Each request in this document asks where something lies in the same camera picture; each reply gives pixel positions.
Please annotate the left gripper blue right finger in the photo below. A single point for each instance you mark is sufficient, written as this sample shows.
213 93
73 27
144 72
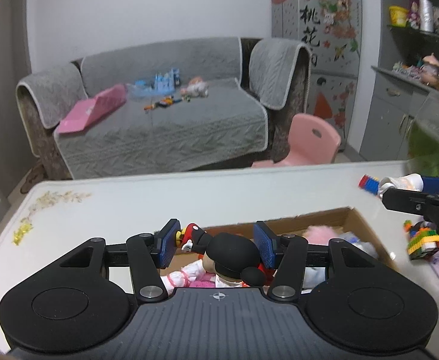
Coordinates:
287 257

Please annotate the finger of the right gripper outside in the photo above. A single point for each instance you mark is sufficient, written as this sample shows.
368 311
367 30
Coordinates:
430 184
407 201

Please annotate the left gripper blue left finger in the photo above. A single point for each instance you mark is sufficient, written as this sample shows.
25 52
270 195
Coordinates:
148 254

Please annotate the small white bundle black band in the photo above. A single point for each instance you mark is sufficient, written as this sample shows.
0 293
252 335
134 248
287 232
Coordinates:
413 182

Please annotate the pink fur pompom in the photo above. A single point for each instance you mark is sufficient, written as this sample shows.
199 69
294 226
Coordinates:
320 235

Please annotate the mickey mouse plush toy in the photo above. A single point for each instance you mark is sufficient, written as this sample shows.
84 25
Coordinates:
230 260

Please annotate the grey blue patterned sock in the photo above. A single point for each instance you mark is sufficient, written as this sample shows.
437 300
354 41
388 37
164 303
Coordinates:
365 246

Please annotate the white cloth bundle pink band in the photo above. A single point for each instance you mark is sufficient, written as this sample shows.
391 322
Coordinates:
185 277

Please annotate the multicolour brick cube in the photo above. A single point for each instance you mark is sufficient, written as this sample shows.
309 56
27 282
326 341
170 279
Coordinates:
422 240

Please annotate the glass fish bowl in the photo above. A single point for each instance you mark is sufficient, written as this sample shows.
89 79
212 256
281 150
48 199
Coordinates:
423 140

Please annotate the red blue orange brick stick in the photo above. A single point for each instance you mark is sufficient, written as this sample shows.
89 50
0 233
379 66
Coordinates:
369 184

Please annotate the brown cardboard box tray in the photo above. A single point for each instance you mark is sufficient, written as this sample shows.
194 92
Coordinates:
341 219

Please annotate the pink mushroom figurine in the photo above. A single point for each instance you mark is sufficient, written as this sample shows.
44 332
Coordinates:
429 70

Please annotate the pink child chair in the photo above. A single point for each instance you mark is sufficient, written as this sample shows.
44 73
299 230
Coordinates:
312 141

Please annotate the grey shelf cabinet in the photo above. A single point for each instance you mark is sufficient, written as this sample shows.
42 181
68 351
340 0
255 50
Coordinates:
398 91

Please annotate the grey covered sofa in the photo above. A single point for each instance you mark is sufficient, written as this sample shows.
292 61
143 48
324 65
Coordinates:
256 87

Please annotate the yellow tub on shelf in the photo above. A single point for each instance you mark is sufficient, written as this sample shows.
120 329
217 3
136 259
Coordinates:
398 16

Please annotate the small plush toy on sofa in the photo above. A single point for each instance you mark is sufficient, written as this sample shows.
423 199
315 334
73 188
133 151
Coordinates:
197 87

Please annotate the silver can on shelf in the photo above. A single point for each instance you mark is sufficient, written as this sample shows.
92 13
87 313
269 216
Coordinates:
426 16

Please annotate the decorated grey refrigerator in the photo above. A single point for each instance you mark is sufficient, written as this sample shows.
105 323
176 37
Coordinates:
332 29

